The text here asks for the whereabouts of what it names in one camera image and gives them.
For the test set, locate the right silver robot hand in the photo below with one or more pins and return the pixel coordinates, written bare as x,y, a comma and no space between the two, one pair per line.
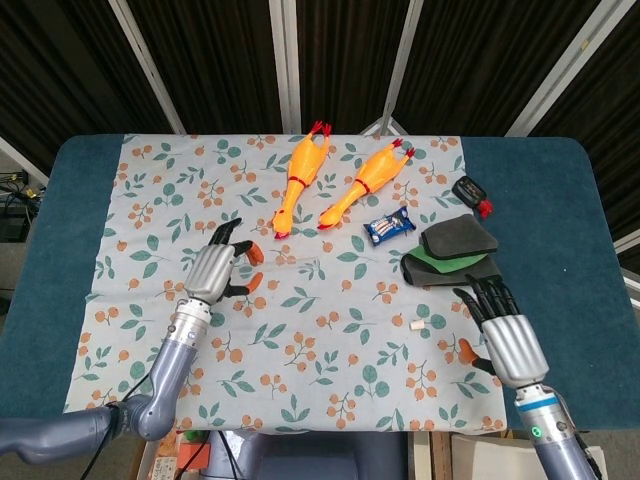
515,350

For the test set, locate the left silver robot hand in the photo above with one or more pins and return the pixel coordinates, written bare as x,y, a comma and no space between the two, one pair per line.
210,272

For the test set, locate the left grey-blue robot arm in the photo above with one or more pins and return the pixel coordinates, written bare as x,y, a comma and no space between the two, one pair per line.
170,370

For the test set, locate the white box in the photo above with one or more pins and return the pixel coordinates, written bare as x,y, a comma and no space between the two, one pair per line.
500,457

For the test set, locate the grey and green folded cloth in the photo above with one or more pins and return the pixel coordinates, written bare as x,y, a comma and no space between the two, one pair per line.
435,275

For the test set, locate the floral leaf print tablecloth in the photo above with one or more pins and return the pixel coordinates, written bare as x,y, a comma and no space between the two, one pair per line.
310,350

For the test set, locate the dark blue table mat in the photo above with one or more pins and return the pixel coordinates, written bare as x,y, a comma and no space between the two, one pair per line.
550,225

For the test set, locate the long orange rubber chicken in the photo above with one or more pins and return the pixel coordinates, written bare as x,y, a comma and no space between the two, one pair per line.
302,165

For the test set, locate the small red clip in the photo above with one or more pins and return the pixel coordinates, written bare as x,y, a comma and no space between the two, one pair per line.
485,209

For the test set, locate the small black digital timer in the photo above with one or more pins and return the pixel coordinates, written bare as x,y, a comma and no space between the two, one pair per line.
468,190

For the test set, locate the blue snack packet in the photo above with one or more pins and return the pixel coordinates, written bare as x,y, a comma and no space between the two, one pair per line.
390,226

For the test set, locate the orange block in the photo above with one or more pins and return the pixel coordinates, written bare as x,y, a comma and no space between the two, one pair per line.
195,456

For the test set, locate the short orange rubber chicken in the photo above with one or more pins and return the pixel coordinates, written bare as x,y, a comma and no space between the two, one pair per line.
372,175

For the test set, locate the brown cardboard box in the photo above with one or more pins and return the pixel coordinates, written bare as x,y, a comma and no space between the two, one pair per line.
157,460

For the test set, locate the grey-blue robot torso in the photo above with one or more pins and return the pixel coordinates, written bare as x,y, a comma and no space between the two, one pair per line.
310,457

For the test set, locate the dark white-framed partition screen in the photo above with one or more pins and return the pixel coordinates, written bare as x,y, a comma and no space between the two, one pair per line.
225,50

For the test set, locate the white stand legs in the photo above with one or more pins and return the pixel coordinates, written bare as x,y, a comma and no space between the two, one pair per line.
385,125

